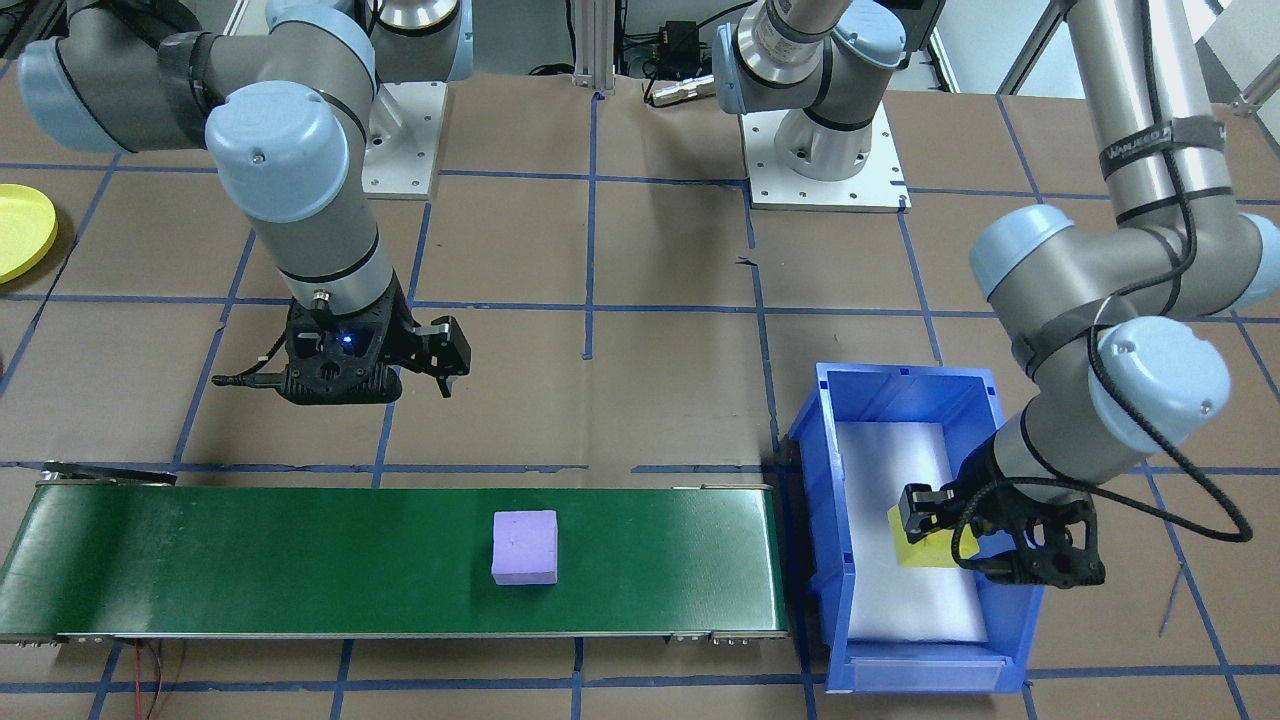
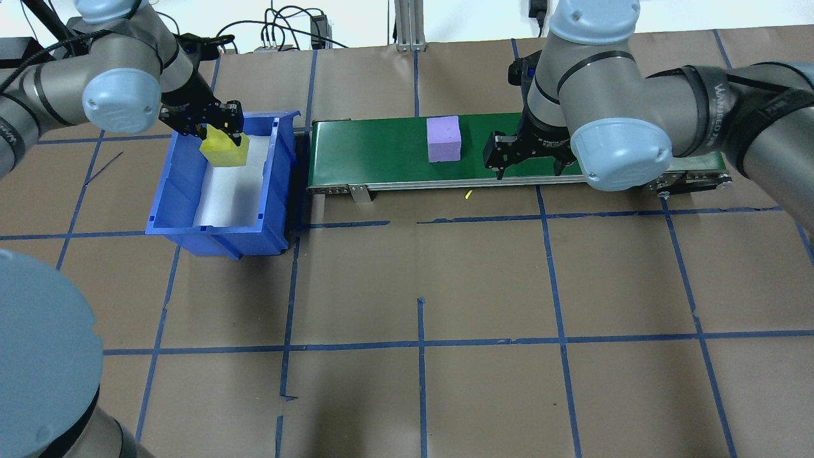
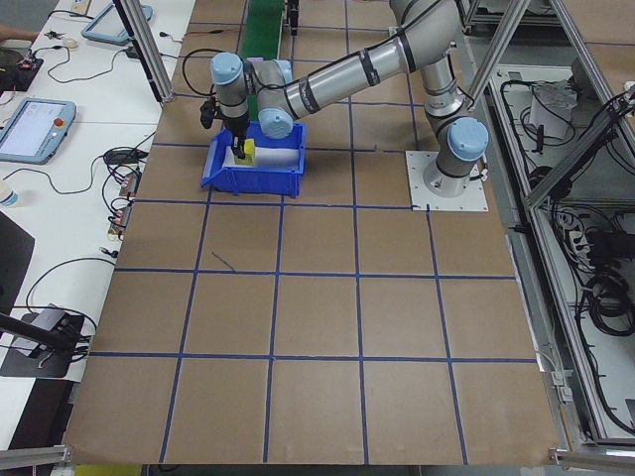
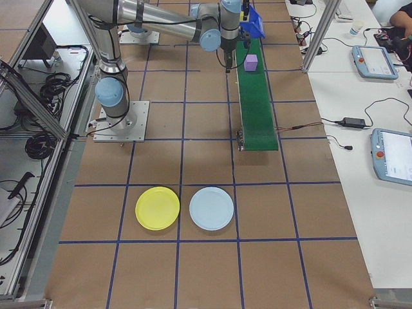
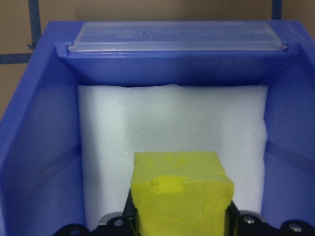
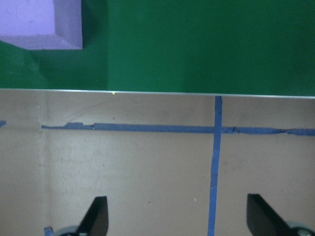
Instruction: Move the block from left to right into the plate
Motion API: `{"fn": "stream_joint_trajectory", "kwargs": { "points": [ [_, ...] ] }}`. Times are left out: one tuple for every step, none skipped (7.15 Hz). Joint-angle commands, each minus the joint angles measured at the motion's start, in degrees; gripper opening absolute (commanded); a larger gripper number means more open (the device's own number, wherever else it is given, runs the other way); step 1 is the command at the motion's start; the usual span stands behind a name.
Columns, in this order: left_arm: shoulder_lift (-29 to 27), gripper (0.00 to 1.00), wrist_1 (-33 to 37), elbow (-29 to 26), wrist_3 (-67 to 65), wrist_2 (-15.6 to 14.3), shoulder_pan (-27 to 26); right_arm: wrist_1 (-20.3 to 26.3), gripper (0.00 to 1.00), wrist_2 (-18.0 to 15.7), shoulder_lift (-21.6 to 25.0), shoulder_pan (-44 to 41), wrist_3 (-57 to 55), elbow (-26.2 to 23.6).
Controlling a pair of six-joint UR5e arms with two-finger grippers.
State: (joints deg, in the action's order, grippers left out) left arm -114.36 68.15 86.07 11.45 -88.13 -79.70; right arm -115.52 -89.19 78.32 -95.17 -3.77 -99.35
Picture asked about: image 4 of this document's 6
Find purple foam block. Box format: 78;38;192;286
244;54;259;72

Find person forearm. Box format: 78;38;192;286
389;9;412;30

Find light blue plastic plate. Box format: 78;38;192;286
189;187;235;231

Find yellow plastic plate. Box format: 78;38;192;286
135;185;180;230

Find blue plastic storage bin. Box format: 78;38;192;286
239;5;267;40

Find green conveyor belt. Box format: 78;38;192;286
234;37;279;153

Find white keyboard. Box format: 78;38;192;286
335;0;354;21

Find grey blue teach pendant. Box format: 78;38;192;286
369;127;412;187
351;44;399;80

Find black power brick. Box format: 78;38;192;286
334;117;367;129

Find white side desk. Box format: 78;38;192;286
285;0;412;290

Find black box monitor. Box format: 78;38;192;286
21;24;58;68

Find black handheld tool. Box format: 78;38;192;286
6;172;35;200

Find white cloth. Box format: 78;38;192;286
0;186;24;228

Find small electronics board with wires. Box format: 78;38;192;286
291;15;315;46

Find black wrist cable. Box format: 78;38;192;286
88;14;247;70

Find aluminium profile post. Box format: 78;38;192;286
301;0;342;74

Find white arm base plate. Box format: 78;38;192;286
119;30;161;45
93;100;151;143

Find red and black conveyor wires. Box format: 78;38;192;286
276;122;324;132

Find black barrel connector cable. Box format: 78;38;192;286
326;135;353;152

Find black electronics with wires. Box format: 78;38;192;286
375;28;412;67

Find black cable coil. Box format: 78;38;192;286
39;72;80;106
24;132;55;161

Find V-shaped metal bar frame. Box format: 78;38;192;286
0;0;97;302

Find aluminium table corner bracket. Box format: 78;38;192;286
0;297;52;309
368;288;412;309

